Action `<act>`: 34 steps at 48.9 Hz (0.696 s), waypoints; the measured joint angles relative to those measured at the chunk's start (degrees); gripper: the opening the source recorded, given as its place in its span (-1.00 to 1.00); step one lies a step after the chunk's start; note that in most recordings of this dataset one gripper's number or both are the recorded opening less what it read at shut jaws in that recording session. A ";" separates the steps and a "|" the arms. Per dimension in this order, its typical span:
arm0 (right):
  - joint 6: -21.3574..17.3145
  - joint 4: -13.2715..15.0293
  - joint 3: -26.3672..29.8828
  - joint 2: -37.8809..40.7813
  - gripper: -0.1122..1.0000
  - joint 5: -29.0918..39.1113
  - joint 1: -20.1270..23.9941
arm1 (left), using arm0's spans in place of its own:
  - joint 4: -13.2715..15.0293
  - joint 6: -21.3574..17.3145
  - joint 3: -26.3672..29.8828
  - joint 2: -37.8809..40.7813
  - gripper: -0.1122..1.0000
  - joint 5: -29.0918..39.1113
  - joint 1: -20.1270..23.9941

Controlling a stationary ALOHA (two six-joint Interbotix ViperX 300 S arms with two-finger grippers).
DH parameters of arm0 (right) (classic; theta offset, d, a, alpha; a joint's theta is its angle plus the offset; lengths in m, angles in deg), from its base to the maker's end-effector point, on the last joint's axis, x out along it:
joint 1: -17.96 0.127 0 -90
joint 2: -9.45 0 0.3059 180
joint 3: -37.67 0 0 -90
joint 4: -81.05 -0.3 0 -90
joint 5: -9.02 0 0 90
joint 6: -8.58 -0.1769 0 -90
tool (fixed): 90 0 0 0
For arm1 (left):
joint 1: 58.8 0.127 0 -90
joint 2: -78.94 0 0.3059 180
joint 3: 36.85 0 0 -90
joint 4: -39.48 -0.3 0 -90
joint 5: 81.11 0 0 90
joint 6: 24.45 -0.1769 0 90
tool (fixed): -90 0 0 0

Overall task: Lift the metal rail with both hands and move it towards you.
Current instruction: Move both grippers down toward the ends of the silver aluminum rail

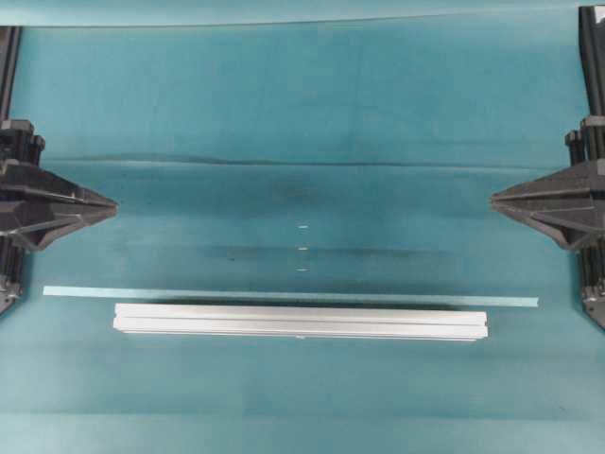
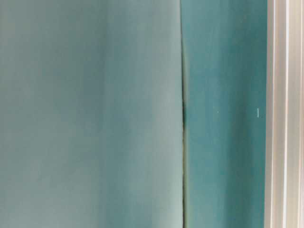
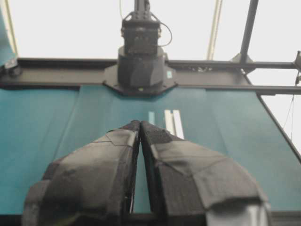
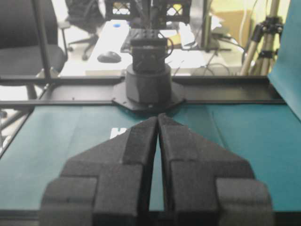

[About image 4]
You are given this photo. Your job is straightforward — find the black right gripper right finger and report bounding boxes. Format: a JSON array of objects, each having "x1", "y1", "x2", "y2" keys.
[{"x1": 158, "y1": 114, "x2": 274, "y2": 226}]

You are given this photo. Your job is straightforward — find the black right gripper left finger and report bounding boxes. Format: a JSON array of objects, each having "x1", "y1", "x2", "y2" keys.
[{"x1": 40, "y1": 117, "x2": 157, "y2": 226}]

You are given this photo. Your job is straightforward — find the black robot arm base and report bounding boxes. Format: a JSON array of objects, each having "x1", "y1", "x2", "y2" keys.
[{"x1": 112, "y1": 38, "x2": 185, "y2": 113}]

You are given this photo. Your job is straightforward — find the teal table mat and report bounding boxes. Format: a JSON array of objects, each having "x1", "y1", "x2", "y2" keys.
[{"x1": 0, "y1": 0, "x2": 301, "y2": 212}]

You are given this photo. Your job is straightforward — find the white desk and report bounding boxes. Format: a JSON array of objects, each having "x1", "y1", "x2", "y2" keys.
[{"x1": 85, "y1": 20, "x2": 239, "y2": 76}]

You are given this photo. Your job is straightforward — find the black computer mouse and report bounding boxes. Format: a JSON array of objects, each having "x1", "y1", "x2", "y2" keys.
[{"x1": 97, "y1": 51, "x2": 121, "y2": 63}]

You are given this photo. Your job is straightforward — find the black office chair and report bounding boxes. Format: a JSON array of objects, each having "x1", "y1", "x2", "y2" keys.
[
  {"x1": 58, "y1": 0, "x2": 104, "y2": 61},
  {"x1": 0, "y1": 0, "x2": 67, "y2": 76}
]

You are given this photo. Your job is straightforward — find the black metal table frame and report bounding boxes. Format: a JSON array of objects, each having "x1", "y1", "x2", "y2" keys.
[{"x1": 0, "y1": 75, "x2": 286, "y2": 153}]

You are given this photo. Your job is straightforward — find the camera tripod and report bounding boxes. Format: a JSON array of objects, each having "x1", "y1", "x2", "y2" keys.
[{"x1": 239, "y1": 0, "x2": 284, "y2": 76}]

